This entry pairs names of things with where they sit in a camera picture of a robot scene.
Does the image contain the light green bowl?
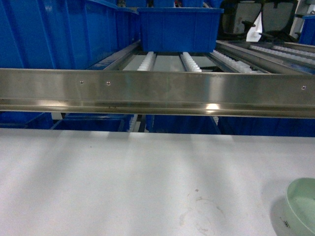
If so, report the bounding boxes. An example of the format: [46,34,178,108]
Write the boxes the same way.
[284,177,315,236]

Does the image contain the blue bin lower middle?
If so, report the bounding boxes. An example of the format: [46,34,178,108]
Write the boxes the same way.
[146,115,221,135]

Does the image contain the white roller track left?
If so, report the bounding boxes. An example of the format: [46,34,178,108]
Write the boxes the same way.
[137,52,157,71]

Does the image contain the white roller track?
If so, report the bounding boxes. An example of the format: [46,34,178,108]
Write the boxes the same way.
[211,50,258,74]
[250,45,315,65]
[137,52,157,71]
[180,52,202,72]

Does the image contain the white roller track middle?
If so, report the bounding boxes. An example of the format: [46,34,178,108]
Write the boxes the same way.
[180,52,202,72]

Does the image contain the steel lane divider left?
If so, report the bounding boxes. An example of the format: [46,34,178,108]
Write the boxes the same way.
[87,40,141,71]

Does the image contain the steel lane divider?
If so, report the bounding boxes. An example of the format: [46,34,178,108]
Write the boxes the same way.
[87,40,141,71]
[216,41,315,75]

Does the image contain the blue bin on rollers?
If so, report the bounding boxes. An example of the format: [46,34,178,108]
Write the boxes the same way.
[137,7,223,53]

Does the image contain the white roller track right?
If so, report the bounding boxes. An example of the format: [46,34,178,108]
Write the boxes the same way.
[211,50,258,74]

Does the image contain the black office chair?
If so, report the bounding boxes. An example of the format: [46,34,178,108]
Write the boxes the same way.
[217,0,298,42]

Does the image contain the far white roller track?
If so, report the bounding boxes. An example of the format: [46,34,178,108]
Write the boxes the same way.
[250,45,315,65]

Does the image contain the steel lane divider right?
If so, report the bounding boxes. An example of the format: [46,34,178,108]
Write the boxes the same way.
[216,41,315,75]

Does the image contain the blue bin lower right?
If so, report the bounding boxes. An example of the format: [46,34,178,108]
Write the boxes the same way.
[218,117,315,137]

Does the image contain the blue bin lower left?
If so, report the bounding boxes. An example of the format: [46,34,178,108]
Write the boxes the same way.
[0,112,134,132]

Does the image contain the large blue bin left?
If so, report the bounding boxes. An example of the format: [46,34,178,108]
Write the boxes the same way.
[0,0,140,69]

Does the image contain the blue bin far right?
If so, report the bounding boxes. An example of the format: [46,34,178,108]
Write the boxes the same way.
[299,15,315,46]

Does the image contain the steel shelf front rail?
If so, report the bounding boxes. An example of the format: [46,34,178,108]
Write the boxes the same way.
[0,68,315,118]

